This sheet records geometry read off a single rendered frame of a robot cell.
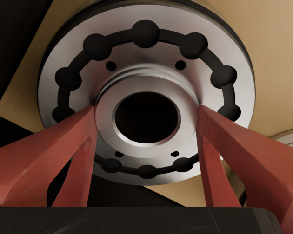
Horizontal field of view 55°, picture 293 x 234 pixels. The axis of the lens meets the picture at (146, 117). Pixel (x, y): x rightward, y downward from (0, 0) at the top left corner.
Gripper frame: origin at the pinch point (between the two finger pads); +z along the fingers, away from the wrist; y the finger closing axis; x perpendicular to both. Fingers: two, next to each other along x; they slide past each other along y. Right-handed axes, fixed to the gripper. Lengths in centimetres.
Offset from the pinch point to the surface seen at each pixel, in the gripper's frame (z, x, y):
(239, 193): 2.4, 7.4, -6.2
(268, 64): 4.4, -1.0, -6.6
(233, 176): 4.0, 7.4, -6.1
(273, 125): 4.4, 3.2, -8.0
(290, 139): 3.6, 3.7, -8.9
